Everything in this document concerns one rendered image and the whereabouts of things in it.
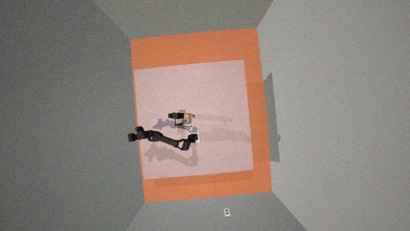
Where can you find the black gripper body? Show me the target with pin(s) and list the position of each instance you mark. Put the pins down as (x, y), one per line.
(132, 137)

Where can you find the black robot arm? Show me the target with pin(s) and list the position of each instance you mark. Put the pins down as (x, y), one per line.
(157, 136)

